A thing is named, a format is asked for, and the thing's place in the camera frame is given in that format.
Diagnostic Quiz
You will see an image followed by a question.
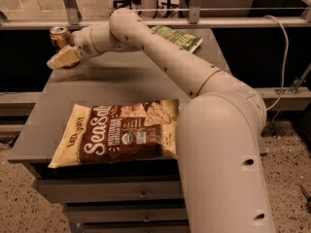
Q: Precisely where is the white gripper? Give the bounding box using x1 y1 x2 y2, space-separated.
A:
47 27 100 70

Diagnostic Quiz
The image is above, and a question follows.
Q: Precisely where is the orange soda can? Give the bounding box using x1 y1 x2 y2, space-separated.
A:
50 26 74 52

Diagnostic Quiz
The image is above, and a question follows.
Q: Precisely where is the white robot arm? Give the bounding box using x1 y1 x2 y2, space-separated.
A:
49 9 275 233

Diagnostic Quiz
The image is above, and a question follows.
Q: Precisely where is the metal railing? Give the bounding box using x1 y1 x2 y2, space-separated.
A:
0 0 311 31

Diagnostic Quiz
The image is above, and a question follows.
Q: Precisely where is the brown Sea Salt chip bag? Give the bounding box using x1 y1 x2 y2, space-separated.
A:
50 99 179 169

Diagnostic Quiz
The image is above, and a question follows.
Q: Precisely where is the green chip bag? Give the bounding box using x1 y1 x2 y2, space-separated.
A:
152 25 202 52

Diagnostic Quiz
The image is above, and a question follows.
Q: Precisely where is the grey drawer cabinet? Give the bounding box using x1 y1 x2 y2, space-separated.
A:
7 28 268 233

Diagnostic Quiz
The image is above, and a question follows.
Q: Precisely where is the white cable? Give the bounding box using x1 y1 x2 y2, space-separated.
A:
262 15 290 113

